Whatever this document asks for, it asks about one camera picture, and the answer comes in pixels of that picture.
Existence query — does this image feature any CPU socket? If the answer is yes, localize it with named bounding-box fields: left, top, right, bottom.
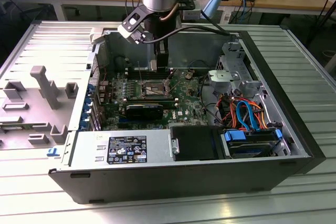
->
left=140, top=79, right=171, bottom=98

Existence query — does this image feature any white case latch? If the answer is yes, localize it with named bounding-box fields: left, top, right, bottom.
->
left=89, top=27, right=106, bottom=46

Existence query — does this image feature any black graphics card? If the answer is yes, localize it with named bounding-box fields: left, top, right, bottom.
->
left=123, top=103, right=164, bottom=121

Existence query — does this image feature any orange power wire bundle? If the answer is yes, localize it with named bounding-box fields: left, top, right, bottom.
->
left=229, top=98, right=271, bottom=131

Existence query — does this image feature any metal drive cage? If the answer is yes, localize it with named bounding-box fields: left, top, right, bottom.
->
left=215, top=40, right=259, bottom=83

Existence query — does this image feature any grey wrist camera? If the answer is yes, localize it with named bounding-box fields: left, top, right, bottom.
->
left=182, top=8, right=202, bottom=21

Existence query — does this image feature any grey parts rack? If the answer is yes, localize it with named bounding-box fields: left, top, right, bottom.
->
left=0, top=65, right=79, bottom=151

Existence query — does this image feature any silver power supply unit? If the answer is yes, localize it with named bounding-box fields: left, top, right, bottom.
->
left=61, top=129, right=174, bottom=168

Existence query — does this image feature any green motherboard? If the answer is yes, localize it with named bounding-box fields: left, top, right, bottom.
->
left=98, top=68, right=211, bottom=132

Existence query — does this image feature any black PC case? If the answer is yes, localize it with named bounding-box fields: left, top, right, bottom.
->
left=48, top=26, right=327, bottom=205

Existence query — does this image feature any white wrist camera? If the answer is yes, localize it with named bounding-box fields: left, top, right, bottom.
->
left=117, top=20, right=146, bottom=45

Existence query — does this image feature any blue data wire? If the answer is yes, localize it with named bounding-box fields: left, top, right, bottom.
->
left=235, top=99, right=262, bottom=133

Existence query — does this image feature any hard disk in blue carrier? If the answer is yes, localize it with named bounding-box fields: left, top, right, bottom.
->
left=220, top=128, right=283, bottom=159

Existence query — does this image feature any silver metal bracket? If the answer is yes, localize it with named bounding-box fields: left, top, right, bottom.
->
left=206, top=68, right=241, bottom=96

